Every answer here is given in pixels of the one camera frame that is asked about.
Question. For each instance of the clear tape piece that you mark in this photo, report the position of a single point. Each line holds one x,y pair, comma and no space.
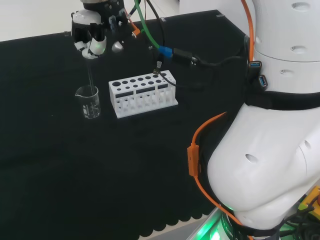
66,33
163,19
220,15

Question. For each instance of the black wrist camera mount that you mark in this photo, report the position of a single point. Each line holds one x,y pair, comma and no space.
122,25

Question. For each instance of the white test tube rack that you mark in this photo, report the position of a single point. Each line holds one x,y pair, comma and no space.
140,106

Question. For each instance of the black bench cloth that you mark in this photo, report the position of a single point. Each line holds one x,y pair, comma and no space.
75,162

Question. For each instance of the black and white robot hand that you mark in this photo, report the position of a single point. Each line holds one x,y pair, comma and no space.
86,30

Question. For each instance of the small clear glass beaker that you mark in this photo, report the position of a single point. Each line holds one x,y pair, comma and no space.
91,110

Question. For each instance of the black hub with blue ports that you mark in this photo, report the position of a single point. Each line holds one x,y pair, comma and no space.
258,75

